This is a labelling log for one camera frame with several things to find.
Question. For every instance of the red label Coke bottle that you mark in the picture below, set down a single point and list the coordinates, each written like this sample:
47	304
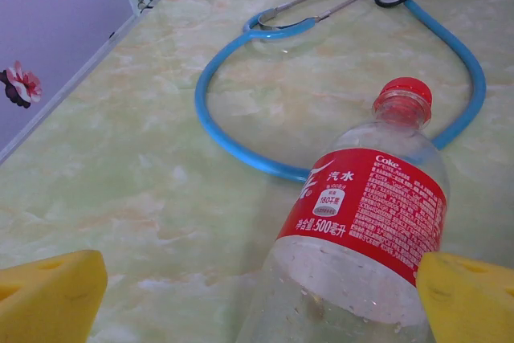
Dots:
361	214

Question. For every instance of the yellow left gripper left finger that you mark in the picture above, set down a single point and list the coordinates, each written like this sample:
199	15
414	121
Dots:
48	299

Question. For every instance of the blue stethoscope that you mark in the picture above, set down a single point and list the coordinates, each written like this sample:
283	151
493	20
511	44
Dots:
201	106

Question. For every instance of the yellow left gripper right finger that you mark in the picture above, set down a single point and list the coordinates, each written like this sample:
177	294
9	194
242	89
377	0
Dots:
470	303

